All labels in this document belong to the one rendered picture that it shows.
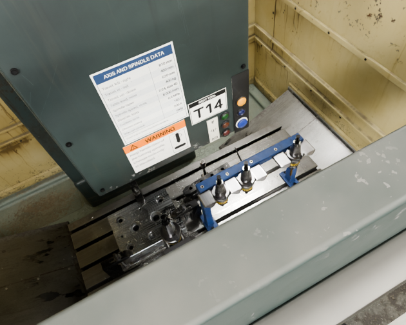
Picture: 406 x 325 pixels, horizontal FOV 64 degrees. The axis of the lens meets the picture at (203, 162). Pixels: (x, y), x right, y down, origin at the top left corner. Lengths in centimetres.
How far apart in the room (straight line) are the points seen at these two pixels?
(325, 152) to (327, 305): 162
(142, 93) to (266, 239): 53
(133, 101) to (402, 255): 54
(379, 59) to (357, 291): 128
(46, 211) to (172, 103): 163
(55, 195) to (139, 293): 211
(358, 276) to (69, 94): 53
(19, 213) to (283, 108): 173
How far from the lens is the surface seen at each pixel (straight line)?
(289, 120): 198
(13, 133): 204
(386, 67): 148
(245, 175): 120
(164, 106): 72
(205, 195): 122
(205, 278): 17
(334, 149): 186
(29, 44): 58
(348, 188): 20
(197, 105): 76
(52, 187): 232
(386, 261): 28
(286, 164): 129
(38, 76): 61
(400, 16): 138
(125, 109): 68
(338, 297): 26
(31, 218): 227
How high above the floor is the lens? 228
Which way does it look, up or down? 55 degrees down
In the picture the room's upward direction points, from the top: 11 degrees counter-clockwise
